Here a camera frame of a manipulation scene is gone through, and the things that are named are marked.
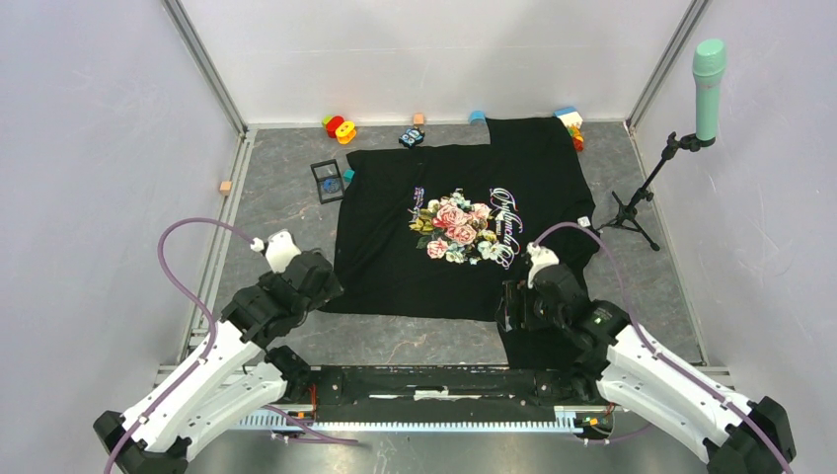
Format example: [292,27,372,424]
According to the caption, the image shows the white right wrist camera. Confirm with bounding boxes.
[526,242,560,289]

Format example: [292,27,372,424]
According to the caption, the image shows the mint green microphone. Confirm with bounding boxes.
[692,39,727,142]

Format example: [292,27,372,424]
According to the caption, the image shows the red yellow toy rings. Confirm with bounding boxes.
[321,114,358,146]

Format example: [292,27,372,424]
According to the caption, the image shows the white toothed cable strip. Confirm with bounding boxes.
[232,409,583,435]

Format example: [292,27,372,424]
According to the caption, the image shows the black floral t-shirt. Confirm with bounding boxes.
[325,117,598,322]

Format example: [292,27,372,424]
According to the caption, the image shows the blue black toy car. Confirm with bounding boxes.
[399,127,425,149]

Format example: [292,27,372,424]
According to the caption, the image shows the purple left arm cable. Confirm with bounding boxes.
[103,217,359,474]

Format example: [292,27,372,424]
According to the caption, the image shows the small wooden cube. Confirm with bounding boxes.
[218,181,233,197]

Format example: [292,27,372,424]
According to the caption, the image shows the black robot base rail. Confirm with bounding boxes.
[278,365,607,423]

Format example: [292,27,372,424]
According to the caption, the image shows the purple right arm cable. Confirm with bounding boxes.
[532,220,796,474]

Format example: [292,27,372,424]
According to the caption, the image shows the colourful building block stack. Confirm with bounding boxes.
[553,107,584,152]

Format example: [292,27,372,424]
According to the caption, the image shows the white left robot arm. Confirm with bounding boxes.
[94,251,342,473]

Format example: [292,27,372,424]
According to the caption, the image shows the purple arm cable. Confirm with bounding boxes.
[532,220,796,474]
[103,217,359,474]

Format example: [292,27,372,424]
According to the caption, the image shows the black microphone tripod stand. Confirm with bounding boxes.
[597,132,716,252]

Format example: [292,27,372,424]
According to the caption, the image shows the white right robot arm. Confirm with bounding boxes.
[495,264,797,473]

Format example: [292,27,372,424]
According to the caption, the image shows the light blue arch block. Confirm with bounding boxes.
[468,110,487,125]

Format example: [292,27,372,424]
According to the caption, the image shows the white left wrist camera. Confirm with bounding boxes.
[250,229,301,274]

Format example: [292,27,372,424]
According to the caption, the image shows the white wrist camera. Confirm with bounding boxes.
[526,242,560,289]
[250,229,301,274]

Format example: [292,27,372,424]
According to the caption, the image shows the black square display frame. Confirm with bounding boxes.
[310,159,345,204]

